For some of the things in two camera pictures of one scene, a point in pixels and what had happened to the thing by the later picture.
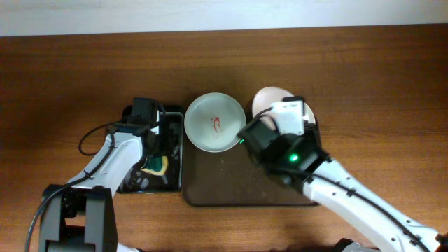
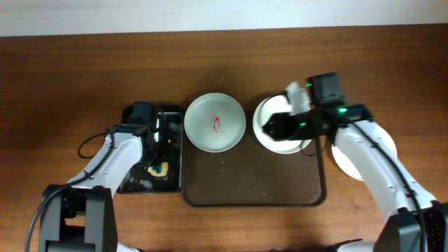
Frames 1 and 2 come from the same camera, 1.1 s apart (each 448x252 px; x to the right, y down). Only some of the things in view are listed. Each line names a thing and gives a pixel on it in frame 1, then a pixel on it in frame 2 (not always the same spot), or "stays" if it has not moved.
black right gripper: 311,131 -> 285,127
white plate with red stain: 270,95 -> 345,163
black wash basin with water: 162,171 stays
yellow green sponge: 156,165 stays
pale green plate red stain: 212,122 stays
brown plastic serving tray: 232,178 stays
